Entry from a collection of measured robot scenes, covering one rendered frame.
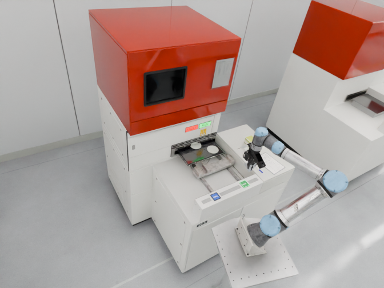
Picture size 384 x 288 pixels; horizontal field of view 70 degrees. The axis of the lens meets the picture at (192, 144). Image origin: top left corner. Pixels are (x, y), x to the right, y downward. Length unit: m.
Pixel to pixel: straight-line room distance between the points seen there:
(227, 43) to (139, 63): 0.62
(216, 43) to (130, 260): 1.96
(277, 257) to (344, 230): 1.65
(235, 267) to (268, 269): 0.20
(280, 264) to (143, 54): 1.51
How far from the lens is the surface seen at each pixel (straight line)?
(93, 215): 3.01
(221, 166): 2.25
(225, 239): 1.93
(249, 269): 1.87
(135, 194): 2.45
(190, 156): 2.26
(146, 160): 2.20
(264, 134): 1.72
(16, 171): 3.64
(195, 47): 1.79
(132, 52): 1.61
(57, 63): 3.23
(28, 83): 3.29
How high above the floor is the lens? 2.44
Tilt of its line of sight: 41 degrees down
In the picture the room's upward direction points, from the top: 9 degrees clockwise
